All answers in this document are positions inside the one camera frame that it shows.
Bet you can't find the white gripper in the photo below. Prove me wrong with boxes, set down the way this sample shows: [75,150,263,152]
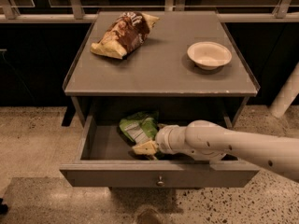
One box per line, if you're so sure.
[133,125,189,155]

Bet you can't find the green rice chip bag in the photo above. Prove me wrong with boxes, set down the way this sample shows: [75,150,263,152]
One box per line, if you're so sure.
[119,110,163,161]

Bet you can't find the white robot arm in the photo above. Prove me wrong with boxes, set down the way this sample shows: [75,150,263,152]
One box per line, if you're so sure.
[136,119,299,181]

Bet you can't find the metal drawer knob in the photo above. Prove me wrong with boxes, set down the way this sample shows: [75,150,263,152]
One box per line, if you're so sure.
[156,176,164,187]

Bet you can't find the open grey top drawer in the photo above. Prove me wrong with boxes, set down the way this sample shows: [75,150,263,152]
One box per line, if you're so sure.
[60,116,259,189]

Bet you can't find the grey cabinet counter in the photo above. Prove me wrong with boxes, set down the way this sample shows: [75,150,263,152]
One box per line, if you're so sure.
[64,11,259,120]

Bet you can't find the brown chip bag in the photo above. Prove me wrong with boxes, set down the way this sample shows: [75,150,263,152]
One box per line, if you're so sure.
[91,11,159,60]

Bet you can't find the white paper bowl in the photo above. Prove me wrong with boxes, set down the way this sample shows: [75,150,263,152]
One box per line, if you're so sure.
[187,42,232,71]

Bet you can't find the metal railing frame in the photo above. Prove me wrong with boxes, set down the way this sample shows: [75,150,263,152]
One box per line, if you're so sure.
[0,0,299,22]

